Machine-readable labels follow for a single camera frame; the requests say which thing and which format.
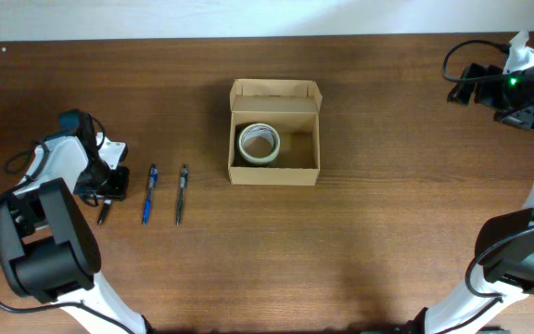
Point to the cardboard box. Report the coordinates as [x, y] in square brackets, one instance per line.
[292, 108]

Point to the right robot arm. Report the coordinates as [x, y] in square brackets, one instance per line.
[502, 270]

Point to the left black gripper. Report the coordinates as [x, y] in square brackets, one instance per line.
[110, 184]

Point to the cream masking tape roll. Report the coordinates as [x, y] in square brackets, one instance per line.
[259, 144]

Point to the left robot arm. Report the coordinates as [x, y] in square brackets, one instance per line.
[47, 249]

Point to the black ballpoint pen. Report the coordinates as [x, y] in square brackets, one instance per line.
[181, 194]

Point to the black white marker pen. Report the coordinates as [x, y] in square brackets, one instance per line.
[104, 211]

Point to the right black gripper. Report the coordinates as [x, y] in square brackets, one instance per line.
[473, 84]

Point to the blue ballpoint pen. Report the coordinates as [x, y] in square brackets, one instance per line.
[152, 180]

